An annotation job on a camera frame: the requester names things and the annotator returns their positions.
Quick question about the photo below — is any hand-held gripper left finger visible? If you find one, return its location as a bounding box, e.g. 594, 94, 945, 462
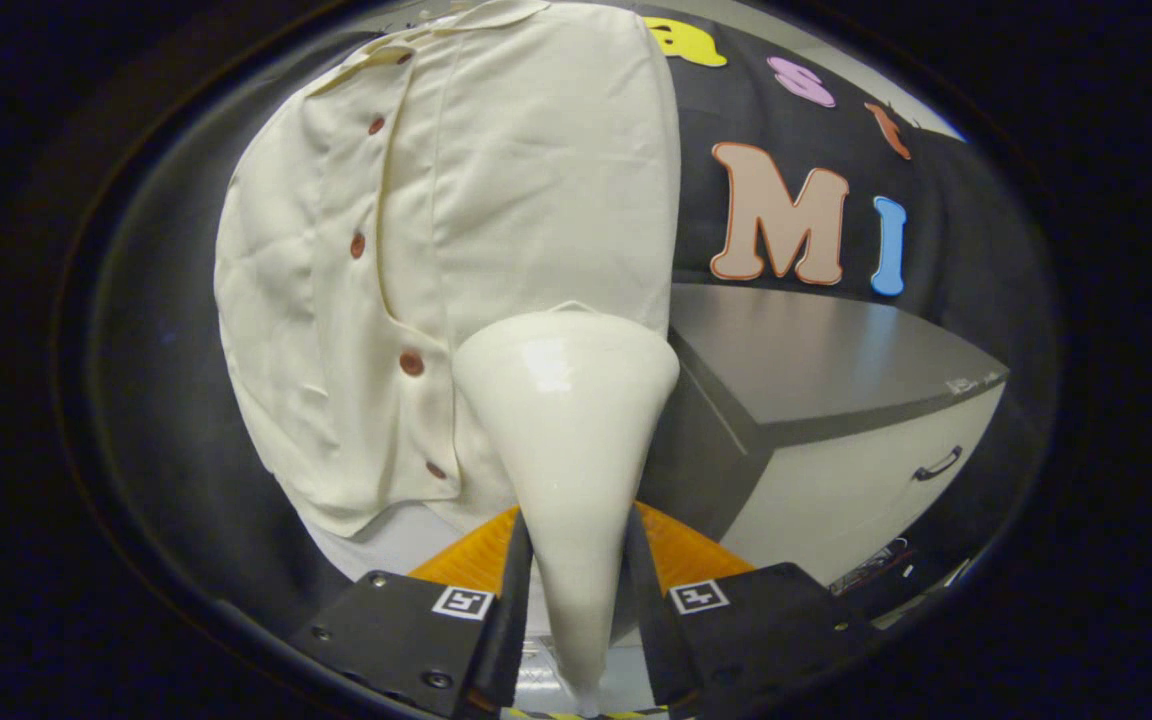
286, 507, 535, 719

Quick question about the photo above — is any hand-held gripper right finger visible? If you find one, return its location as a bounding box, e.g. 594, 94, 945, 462
627, 501, 880, 715

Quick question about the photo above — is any cream button-up shirt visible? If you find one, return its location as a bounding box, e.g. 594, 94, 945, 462
214, 0, 682, 541

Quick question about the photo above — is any white cabinet with grey top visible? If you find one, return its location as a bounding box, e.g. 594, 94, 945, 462
636, 283, 1012, 591

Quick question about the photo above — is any black backdrop cloth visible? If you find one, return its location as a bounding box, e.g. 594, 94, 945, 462
86, 10, 1062, 611

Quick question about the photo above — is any black cabinet drawer handle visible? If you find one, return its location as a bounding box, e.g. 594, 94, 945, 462
914, 446, 964, 482

